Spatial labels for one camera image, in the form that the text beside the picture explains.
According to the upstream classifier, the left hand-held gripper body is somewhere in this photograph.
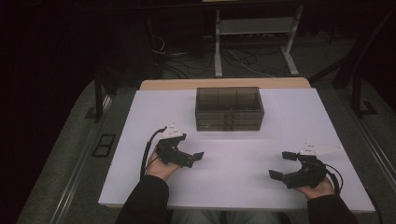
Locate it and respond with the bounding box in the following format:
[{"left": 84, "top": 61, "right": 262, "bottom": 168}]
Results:
[{"left": 154, "top": 123, "right": 194, "bottom": 169}]

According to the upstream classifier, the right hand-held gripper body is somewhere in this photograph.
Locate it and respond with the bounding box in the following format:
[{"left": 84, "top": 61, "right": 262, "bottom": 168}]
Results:
[{"left": 281, "top": 141, "right": 344, "bottom": 189}]

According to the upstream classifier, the smoky transparent drawer box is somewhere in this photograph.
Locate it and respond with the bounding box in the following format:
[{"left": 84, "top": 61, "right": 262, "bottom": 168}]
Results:
[{"left": 194, "top": 86, "right": 265, "bottom": 132}]

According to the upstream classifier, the person's right hand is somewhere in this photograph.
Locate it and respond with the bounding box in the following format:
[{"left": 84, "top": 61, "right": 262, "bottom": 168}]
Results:
[{"left": 293, "top": 176, "right": 335, "bottom": 200}]

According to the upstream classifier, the person's left hand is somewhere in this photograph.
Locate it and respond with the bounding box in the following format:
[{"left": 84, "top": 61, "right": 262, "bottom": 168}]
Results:
[{"left": 145, "top": 150, "right": 181, "bottom": 182}]

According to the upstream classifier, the white table mat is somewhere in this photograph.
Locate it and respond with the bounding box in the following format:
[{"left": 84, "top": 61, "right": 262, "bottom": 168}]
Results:
[{"left": 98, "top": 88, "right": 376, "bottom": 214}]

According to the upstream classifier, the wooden table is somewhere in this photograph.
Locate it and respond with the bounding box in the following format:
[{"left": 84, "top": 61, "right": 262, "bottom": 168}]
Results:
[{"left": 138, "top": 77, "right": 312, "bottom": 91}]

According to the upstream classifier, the black metal stand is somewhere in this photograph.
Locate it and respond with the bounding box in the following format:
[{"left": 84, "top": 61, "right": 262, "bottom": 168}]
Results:
[
  {"left": 351, "top": 64, "right": 378, "bottom": 119},
  {"left": 84, "top": 69, "right": 115, "bottom": 123}
]

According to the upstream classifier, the white metal stand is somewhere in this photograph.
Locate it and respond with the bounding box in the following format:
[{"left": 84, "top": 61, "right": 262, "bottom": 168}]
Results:
[{"left": 214, "top": 4, "right": 304, "bottom": 77}]

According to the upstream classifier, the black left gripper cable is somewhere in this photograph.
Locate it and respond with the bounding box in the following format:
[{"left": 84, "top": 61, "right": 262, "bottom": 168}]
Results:
[{"left": 139, "top": 126, "right": 167, "bottom": 180}]

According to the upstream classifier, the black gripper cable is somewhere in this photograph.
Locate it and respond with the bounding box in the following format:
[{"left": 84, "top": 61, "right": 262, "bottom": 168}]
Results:
[
  {"left": 139, "top": 126, "right": 167, "bottom": 180},
  {"left": 323, "top": 162, "right": 344, "bottom": 194}
]

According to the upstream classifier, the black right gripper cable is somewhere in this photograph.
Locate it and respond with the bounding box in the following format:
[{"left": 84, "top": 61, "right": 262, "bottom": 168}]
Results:
[{"left": 323, "top": 162, "right": 344, "bottom": 194}]

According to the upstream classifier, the black floor socket frame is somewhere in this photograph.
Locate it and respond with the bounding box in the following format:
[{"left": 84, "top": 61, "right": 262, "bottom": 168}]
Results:
[{"left": 92, "top": 133, "right": 117, "bottom": 158}]

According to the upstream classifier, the metal floor rail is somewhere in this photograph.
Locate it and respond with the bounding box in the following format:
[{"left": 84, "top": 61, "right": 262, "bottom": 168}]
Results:
[
  {"left": 49, "top": 92, "right": 113, "bottom": 224},
  {"left": 342, "top": 102, "right": 396, "bottom": 188}
]

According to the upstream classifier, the bundle of black floor cables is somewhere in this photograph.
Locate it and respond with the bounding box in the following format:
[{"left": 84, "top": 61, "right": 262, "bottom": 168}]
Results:
[{"left": 151, "top": 35, "right": 216, "bottom": 78}]

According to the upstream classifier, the white floor cable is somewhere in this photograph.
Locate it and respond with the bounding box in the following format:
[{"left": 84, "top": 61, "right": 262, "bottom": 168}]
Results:
[{"left": 222, "top": 48, "right": 276, "bottom": 78}]

